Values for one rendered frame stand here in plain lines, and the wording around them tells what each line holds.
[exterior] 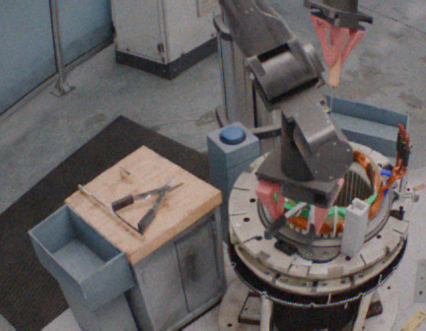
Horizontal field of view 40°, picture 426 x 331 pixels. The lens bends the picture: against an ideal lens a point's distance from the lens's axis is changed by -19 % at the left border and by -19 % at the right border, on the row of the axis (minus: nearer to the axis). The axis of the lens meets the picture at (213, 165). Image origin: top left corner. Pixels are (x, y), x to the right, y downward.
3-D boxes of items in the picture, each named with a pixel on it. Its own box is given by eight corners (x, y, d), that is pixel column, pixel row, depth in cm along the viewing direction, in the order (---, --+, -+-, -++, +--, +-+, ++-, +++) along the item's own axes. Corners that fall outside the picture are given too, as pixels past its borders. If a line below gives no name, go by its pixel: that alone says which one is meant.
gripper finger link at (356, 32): (362, 74, 91) (367, 20, 87) (331, 73, 87) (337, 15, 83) (331, 58, 96) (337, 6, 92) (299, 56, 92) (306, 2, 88)
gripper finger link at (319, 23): (365, 74, 91) (371, 20, 87) (335, 73, 87) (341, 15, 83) (335, 58, 96) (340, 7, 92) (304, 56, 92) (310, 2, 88)
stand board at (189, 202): (132, 265, 103) (129, 255, 102) (66, 210, 114) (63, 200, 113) (222, 202, 114) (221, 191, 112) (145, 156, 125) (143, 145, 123)
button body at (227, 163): (261, 237, 143) (259, 139, 128) (233, 251, 141) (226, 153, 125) (244, 220, 148) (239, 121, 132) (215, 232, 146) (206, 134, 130)
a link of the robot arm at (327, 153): (303, 34, 75) (240, 62, 76) (341, 81, 66) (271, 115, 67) (336, 105, 82) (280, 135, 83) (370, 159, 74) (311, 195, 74)
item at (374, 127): (396, 212, 144) (409, 114, 126) (390, 243, 137) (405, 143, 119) (306, 197, 152) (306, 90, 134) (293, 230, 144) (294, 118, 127)
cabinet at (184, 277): (159, 346, 120) (133, 264, 104) (100, 298, 131) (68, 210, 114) (228, 297, 130) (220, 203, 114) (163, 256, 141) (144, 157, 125)
